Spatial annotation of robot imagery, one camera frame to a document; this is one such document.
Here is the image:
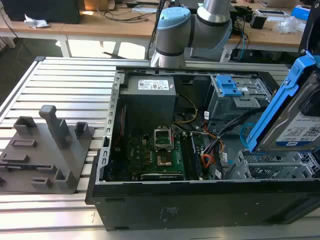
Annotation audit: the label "hard disk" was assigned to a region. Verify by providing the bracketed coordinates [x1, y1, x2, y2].
[246, 49, 320, 157]

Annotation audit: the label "black RAM slot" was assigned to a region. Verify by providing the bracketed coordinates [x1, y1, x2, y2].
[180, 134, 194, 181]

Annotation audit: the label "blue product box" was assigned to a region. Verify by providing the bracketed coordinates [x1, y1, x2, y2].
[291, 4, 312, 22]

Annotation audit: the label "clear plastic bag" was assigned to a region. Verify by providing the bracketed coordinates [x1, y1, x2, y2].
[277, 15, 307, 35]

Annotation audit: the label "small black device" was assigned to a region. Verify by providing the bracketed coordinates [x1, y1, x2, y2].
[249, 13, 268, 30]

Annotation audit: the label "blue empty drive carrier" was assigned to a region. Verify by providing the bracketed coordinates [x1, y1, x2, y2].
[216, 74, 243, 98]

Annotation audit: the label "metal drive cage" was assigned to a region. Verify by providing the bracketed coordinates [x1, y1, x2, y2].
[204, 73, 273, 123]

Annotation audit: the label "RAM stick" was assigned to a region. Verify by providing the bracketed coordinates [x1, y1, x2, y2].
[190, 133, 203, 180]

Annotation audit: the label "grey power supply unit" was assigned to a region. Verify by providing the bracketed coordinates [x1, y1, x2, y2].
[119, 74, 177, 137]

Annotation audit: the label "metal socket cover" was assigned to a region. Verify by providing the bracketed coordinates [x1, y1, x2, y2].
[152, 126, 175, 152]

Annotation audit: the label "long wooden desk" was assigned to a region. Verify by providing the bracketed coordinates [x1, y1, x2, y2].
[59, 0, 311, 60]

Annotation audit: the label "black graphics card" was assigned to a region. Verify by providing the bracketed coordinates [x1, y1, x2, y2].
[139, 172, 185, 182]

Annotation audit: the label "brown cardboard box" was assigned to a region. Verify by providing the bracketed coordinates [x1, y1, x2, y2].
[83, 0, 116, 12]

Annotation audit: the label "green motherboard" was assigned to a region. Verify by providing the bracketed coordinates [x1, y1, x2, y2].
[109, 129, 216, 182]

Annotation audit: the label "black open PC case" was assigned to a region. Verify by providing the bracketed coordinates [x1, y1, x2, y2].
[84, 65, 320, 232]

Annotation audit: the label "large black box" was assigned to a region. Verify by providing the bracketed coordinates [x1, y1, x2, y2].
[1, 0, 82, 25]

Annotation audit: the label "crumpled white paper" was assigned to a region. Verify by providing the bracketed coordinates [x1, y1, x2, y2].
[23, 13, 50, 29]

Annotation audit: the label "wooden desk white legs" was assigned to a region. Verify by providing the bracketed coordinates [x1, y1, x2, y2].
[0, 7, 72, 58]

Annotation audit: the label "grey parts rack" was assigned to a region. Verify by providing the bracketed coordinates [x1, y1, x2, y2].
[0, 104, 96, 195]

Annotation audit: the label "blue hanging cable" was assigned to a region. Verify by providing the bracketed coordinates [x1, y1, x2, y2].
[238, 31, 248, 61]

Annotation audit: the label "black sleeved cable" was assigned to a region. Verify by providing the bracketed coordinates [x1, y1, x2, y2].
[216, 109, 267, 141]

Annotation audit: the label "blue disk wire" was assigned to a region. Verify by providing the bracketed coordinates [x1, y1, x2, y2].
[239, 121, 258, 151]

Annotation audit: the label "yellow black power wires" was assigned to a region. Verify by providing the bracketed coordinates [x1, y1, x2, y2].
[173, 93, 199, 125]

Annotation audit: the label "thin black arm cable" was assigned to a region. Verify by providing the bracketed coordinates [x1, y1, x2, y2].
[148, 0, 168, 59]

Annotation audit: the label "orange red yellow wire bundle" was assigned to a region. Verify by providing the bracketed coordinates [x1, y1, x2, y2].
[201, 124, 226, 172]

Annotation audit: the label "black desk cables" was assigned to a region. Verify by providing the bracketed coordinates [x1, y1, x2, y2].
[96, 6, 161, 25]

